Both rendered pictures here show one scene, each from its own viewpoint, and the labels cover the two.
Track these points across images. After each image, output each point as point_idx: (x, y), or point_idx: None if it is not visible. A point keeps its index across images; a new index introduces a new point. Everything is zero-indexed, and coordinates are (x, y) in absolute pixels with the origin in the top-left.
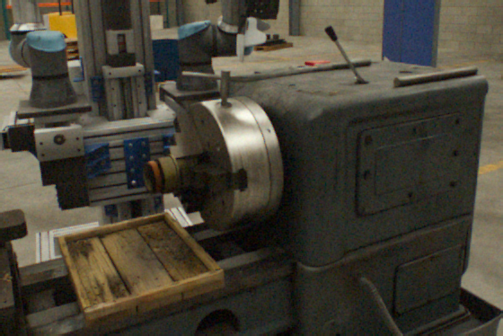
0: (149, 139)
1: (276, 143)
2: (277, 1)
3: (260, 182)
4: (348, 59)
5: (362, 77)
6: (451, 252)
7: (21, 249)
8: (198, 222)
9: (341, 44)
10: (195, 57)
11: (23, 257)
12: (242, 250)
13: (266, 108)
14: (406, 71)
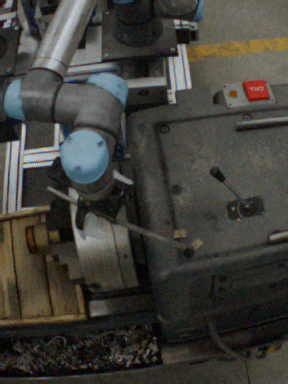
0: (78, 81)
1: (131, 266)
2: (114, 220)
3: (114, 286)
4: (235, 194)
5: (250, 206)
6: None
7: (20, 11)
8: (204, 0)
9: None
10: (129, 19)
11: (20, 22)
12: None
13: (140, 211)
14: None
